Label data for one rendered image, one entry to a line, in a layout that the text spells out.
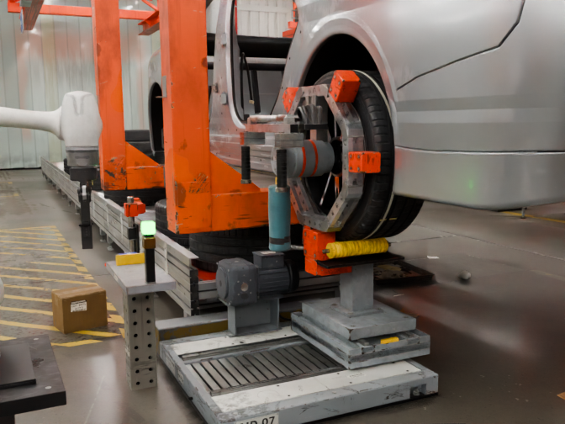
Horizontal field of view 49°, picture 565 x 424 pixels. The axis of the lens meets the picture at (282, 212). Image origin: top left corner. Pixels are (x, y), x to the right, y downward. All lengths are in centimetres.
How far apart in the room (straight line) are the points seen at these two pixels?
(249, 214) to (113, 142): 197
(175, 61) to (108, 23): 198
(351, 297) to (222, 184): 74
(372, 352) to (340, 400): 28
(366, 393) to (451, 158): 87
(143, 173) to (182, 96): 200
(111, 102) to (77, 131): 273
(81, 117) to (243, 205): 112
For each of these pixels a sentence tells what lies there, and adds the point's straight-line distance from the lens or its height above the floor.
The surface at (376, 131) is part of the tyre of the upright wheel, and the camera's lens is 217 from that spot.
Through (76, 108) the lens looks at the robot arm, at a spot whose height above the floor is 103.
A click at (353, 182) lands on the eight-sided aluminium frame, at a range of 219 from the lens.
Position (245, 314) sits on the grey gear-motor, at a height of 15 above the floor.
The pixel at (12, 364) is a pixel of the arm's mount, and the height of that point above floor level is 31.
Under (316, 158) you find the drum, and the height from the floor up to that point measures 85.
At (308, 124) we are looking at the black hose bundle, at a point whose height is 98.
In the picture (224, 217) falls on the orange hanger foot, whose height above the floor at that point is 58.
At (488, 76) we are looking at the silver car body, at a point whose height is 110.
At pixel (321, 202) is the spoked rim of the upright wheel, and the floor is 66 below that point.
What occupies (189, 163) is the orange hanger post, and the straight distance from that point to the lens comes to 266.
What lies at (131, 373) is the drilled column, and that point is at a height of 7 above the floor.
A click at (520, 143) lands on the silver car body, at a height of 93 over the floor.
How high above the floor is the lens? 99
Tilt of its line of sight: 8 degrees down
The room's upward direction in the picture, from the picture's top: 1 degrees counter-clockwise
